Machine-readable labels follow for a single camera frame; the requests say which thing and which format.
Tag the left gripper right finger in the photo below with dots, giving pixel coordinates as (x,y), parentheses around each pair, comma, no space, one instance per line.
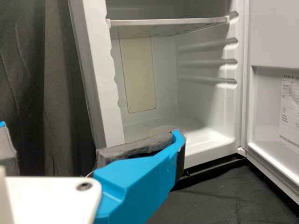
(140,182)

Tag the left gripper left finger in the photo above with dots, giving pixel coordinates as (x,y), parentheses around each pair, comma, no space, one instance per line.
(9,158)

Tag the incubator door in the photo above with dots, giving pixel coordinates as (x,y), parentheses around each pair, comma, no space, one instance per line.
(271,35)

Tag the white incubator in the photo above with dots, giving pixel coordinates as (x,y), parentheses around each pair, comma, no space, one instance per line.
(198,105)

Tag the black platform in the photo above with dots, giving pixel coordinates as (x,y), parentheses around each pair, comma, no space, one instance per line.
(210,166)

